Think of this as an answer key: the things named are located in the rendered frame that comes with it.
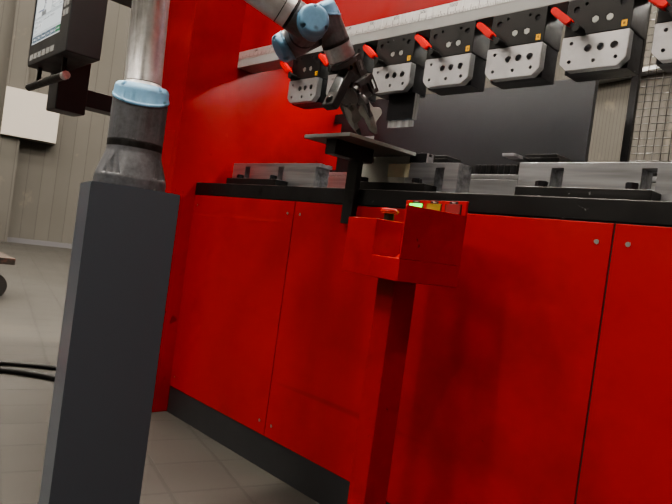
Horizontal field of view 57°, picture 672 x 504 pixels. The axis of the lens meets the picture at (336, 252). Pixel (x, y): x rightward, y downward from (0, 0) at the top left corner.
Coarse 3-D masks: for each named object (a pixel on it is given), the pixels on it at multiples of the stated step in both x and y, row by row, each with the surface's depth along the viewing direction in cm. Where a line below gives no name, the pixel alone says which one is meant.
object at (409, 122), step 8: (392, 96) 182; (400, 96) 180; (408, 96) 178; (416, 96) 176; (392, 104) 182; (400, 104) 180; (408, 104) 178; (416, 104) 177; (392, 112) 182; (400, 112) 180; (408, 112) 177; (416, 112) 177; (392, 120) 182; (400, 120) 180; (408, 120) 178
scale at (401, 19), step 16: (464, 0) 163; (480, 0) 159; (496, 0) 155; (512, 0) 152; (400, 16) 179; (416, 16) 174; (432, 16) 170; (352, 32) 193; (256, 48) 231; (272, 48) 223
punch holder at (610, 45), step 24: (576, 0) 140; (600, 0) 136; (624, 0) 132; (600, 24) 135; (576, 48) 138; (600, 48) 136; (624, 48) 130; (576, 72) 140; (600, 72) 137; (624, 72) 135
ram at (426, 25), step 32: (320, 0) 206; (352, 0) 194; (384, 0) 184; (416, 0) 175; (448, 0) 167; (544, 0) 146; (256, 32) 232; (384, 32) 183; (256, 64) 230; (288, 64) 224
